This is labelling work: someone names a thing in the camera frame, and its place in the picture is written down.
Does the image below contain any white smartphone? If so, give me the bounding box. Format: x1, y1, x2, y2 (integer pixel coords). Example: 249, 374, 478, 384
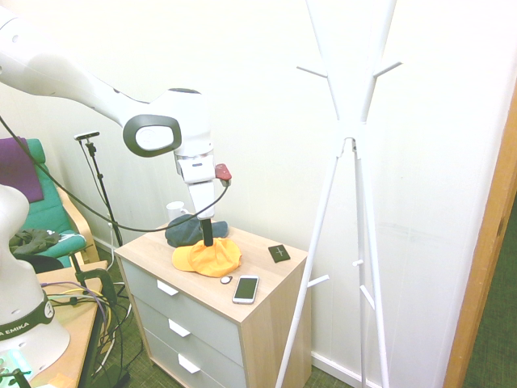
232, 275, 261, 306

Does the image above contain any black wallet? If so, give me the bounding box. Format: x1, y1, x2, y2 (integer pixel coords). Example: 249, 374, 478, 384
267, 244, 292, 265

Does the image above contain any purple cloth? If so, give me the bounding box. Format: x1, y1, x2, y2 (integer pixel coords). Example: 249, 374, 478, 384
0, 137, 44, 204

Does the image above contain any dark blue denim cap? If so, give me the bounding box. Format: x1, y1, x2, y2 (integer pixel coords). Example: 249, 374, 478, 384
164, 215, 231, 249

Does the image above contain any black tripod stand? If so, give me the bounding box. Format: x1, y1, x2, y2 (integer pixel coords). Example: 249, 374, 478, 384
82, 139, 124, 248

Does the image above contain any white coat rack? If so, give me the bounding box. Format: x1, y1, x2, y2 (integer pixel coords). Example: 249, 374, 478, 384
274, 0, 405, 388

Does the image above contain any dark metal clamp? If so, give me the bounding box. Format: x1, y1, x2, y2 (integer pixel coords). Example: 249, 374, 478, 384
67, 251, 119, 309

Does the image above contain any red wrist camera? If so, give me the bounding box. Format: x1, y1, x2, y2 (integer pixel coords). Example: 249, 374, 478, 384
213, 162, 234, 188

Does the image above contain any dark crumpled garment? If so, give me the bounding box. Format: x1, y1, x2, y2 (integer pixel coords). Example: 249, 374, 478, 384
8, 228, 62, 258

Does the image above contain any green wooden armchair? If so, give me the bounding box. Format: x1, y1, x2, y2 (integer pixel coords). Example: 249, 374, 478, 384
0, 138, 100, 274

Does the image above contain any yellow cable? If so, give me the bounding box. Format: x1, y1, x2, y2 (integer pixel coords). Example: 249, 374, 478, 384
42, 286, 116, 340

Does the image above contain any wooden dresser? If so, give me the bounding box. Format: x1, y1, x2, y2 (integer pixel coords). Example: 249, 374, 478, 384
114, 224, 313, 388

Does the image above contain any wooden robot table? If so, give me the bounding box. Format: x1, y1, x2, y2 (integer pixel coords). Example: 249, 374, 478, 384
0, 260, 111, 388

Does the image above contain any white mug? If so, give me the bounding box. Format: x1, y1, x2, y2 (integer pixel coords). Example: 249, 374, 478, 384
166, 200, 191, 221

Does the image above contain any purple cable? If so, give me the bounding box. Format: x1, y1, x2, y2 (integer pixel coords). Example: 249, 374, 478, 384
40, 280, 116, 339

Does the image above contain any orange smiley cap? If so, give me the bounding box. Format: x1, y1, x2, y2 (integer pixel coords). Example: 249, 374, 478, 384
171, 237, 243, 278

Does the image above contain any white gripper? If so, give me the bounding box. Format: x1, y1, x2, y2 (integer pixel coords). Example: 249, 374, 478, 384
176, 156, 219, 247

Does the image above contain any grey dresser drawer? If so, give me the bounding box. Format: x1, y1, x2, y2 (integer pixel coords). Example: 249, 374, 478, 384
131, 294, 246, 388
120, 257, 245, 367
141, 327, 247, 388

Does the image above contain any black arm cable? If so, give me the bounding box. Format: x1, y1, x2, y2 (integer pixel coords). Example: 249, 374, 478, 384
0, 115, 233, 234

